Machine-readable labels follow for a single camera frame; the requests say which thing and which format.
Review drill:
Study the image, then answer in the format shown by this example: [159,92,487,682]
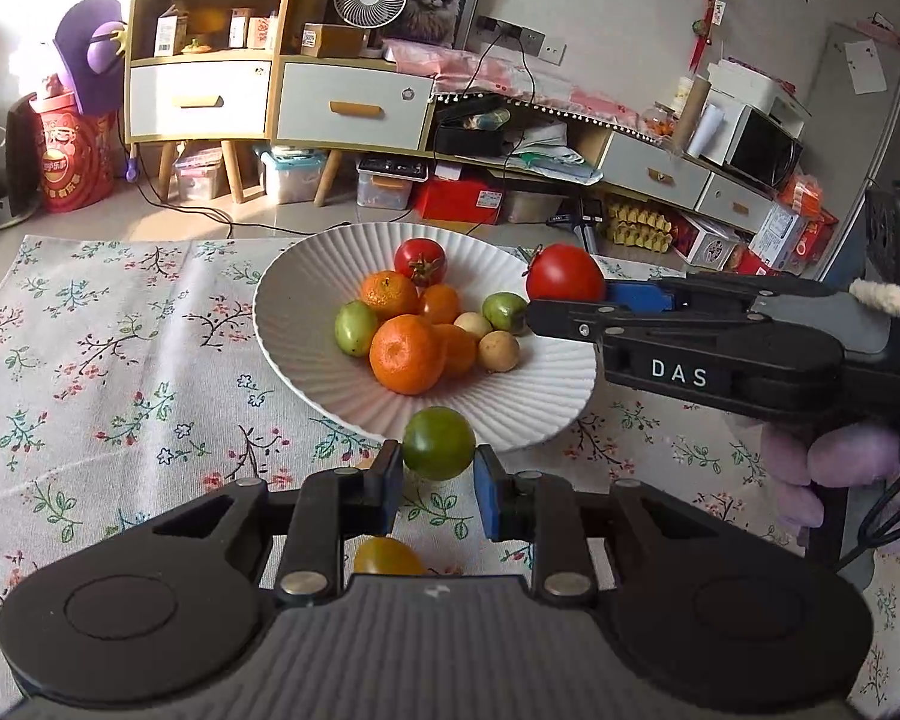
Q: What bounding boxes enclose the white appliance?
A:
[701,60,811,121]

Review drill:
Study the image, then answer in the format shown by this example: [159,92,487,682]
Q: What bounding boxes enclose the clear storage box black lid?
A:
[356,157,428,209]

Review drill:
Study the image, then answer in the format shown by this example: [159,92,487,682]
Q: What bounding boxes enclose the pink tasselled cloth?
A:
[382,39,680,137]

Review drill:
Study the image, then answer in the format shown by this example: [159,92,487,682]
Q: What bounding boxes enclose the green tomato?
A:
[402,406,477,482]

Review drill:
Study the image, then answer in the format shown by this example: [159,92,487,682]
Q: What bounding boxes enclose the red hanging decoration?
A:
[690,0,736,72]

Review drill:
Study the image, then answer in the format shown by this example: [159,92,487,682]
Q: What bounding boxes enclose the silver refrigerator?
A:
[814,21,900,282]

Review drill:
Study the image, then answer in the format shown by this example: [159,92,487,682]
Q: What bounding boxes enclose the wall power outlets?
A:
[478,15,567,65]

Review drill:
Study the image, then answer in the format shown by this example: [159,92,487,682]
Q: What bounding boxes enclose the small green fruit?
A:
[334,300,381,359]
[482,291,530,333]

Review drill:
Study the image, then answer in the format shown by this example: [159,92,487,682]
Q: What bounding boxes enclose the white box blue print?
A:
[679,214,743,271]

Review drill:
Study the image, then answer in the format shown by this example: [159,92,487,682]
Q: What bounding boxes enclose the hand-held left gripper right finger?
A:
[472,444,722,608]

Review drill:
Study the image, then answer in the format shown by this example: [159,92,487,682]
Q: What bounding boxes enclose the clear storage box blue lid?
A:
[260,150,327,205]

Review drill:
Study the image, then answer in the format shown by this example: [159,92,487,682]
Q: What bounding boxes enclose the low wooden cabinet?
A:
[427,101,777,233]

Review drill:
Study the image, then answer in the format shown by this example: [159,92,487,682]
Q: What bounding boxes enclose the red tomato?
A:
[526,244,607,303]
[394,238,448,287]

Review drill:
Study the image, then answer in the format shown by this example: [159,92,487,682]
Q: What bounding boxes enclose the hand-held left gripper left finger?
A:
[152,439,406,608]

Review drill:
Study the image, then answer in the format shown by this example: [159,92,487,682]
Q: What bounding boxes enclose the yellow tomato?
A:
[353,536,427,577]

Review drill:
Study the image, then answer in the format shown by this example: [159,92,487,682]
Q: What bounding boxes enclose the black handheld device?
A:
[570,199,608,252]

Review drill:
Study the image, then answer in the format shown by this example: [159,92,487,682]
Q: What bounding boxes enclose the grey drawer wooden handle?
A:
[696,172,773,233]
[596,133,710,211]

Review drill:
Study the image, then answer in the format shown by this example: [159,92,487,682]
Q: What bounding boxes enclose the yellow egg cartons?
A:
[606,199,680,250]

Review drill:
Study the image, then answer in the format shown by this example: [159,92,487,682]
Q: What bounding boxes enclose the wooden shelf cabinet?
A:
[124,0,436,207]

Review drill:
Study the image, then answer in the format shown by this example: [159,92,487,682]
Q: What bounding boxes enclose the cardboard tube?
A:
[671,79,710,155]

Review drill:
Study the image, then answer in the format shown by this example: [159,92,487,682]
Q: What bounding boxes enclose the white drawer wooden handle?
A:
[129,60,272,142]
[277,64,434,151]

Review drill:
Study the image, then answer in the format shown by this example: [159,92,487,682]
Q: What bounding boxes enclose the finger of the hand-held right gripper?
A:
[606,275,838,314]
[526,298,778,350]

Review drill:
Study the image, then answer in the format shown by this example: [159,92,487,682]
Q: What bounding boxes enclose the brown cardboard box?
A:
[300,22,366,59]

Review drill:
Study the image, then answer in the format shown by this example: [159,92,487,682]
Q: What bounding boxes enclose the clear storage box pink contents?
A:
[174,146,226,202]

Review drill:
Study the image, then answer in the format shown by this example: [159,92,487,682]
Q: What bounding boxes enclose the small mandarin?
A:
[361,271,421,320]

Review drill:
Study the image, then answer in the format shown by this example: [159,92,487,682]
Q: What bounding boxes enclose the red box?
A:
[418,176,507,224]

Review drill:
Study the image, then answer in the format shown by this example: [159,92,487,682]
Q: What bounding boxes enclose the purple plush toy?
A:
[52,0,128,117]

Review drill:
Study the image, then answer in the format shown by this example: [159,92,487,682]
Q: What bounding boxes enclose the person's right hand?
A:
[761,422,900,533]

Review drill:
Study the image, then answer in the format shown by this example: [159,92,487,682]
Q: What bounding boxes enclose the white paper note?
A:
[844,41,887,95]

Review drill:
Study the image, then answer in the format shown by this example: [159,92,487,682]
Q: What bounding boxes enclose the black microwave oven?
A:
[724,106,805,192]

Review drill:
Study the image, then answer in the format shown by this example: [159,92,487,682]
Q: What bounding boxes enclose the red and white boxes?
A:
[750,176,841,275]

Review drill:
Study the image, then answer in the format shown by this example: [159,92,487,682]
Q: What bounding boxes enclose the red printed bucket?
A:
[37,90,117,212]

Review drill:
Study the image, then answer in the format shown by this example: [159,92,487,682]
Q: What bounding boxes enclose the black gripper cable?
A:
[832,457,900,578]

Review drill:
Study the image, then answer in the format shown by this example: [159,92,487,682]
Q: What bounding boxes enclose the floral tablecloth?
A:
[0,234,900,713]

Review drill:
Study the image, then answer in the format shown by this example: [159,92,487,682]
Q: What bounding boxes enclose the white ribbed bowl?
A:
[253,223,599,453]

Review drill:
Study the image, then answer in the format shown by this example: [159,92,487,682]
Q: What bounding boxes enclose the orange tomato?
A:
[435,323,479,378]
[418,283,463,325]

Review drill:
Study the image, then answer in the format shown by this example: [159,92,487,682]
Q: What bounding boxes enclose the large mandarin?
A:
[369,314,448,396]

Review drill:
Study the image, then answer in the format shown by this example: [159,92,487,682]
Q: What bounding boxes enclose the black case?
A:
[435,124,507,158]

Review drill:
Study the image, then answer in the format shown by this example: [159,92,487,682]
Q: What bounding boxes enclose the milk carton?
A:
[154,4,188,57]

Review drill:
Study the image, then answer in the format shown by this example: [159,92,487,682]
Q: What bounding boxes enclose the white fluffy cloth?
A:
[849,277,900,321]

